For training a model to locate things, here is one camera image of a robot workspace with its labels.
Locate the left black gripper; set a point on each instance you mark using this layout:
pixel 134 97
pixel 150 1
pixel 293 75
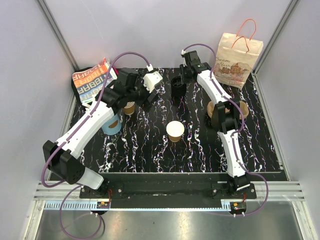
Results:
pixel 145 103

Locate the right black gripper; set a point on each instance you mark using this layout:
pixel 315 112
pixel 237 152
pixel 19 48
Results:
pixel 182 67

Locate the stack of paper coffee cups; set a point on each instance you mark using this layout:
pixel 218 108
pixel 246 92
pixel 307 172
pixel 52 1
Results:
pixel 129 109

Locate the single brown paper cup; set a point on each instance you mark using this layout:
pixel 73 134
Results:
pixel 175 130

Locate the beige paper takeout bag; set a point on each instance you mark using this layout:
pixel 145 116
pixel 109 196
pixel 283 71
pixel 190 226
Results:
pixel 235 58

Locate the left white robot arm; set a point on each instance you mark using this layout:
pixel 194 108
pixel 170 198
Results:
pixel 62 156

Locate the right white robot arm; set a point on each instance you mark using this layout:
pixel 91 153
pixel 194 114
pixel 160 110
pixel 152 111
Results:
pixel 226 120

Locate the stack of black cup lids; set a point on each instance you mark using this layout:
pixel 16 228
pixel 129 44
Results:
pixel 178 87

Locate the light blue straw holder cup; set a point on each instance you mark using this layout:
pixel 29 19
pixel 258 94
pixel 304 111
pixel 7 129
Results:
pixel 112 126

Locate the colourful rabbit print cloth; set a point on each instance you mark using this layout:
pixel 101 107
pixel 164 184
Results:
pixel 88 82

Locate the stack of brown cup carriers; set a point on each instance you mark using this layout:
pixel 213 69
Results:
pixel 243 106

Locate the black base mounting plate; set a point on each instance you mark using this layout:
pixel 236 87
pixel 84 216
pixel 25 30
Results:
pixel 196 190

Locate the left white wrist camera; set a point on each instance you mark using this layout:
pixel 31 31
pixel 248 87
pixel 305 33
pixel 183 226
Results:
pixel 151 80

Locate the aluminium frame rail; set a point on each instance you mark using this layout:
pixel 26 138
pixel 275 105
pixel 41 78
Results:
pixel 169 210

